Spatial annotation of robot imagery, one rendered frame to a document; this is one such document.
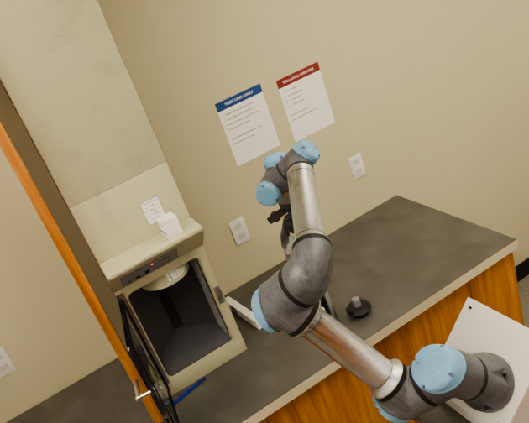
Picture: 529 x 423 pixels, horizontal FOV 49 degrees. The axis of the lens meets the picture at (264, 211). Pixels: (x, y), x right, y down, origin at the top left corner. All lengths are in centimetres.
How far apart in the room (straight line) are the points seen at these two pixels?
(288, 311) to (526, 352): 62
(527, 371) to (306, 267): 63
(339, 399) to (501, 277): 79
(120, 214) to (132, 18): 74
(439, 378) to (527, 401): 26
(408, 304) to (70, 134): 125
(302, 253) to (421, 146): 166
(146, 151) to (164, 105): 48
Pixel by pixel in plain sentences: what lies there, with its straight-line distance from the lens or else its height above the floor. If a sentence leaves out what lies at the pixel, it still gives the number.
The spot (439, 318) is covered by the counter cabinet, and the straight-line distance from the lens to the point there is 228.
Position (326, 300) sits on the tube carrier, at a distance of 201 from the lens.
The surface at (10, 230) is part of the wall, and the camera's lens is 225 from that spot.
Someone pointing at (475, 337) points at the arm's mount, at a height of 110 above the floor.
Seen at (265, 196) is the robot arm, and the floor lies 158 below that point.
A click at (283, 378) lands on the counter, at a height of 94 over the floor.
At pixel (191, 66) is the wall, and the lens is 229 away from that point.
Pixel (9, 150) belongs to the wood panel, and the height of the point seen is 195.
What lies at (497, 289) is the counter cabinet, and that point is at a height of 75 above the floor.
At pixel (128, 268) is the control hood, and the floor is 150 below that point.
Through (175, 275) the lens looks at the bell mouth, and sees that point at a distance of 198.
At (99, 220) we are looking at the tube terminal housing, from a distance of 183.
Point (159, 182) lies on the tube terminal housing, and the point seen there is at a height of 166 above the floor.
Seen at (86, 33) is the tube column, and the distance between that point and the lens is 175.
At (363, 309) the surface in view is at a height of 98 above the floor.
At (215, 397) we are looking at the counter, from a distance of 206.
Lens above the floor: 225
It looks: 25 degrees down
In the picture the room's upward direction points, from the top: 20 degrees counter-clockwise
